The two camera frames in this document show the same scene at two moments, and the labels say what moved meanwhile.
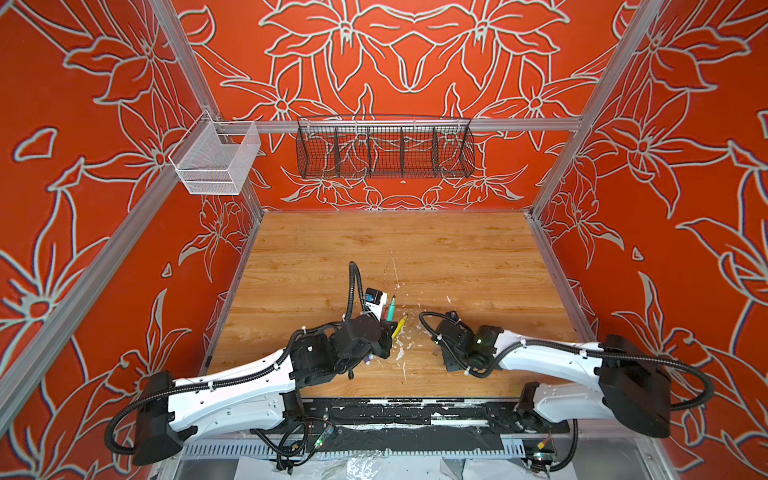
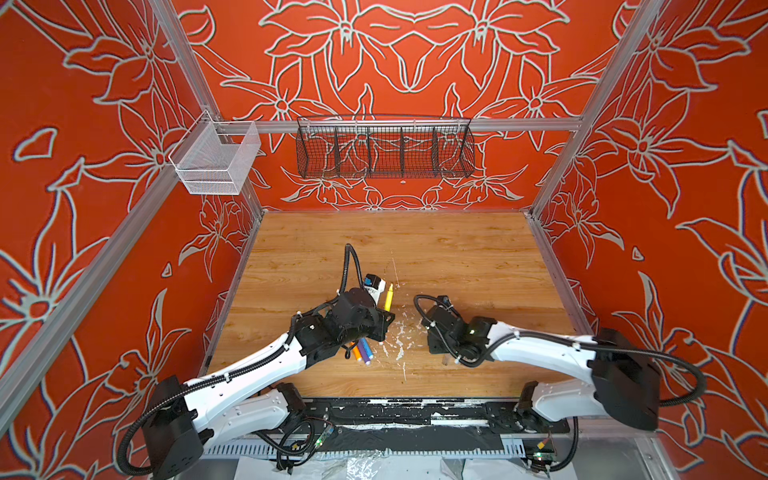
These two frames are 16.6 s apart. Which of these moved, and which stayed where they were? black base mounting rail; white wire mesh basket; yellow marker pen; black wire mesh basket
Moved: yellow marker pen
Stayed: black wire mesh basket; white wire mesh basket; black base mounting rail
